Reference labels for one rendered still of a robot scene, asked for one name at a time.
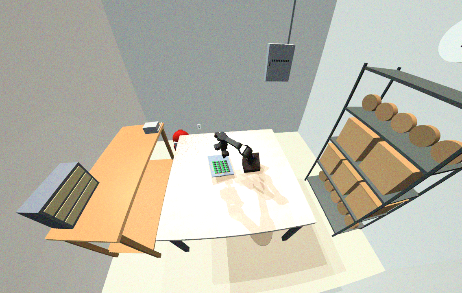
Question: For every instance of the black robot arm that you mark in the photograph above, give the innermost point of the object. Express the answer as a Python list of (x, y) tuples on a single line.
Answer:
[(225, 139)]

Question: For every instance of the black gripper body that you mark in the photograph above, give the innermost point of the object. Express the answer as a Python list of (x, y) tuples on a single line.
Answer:
[(224, 147)]

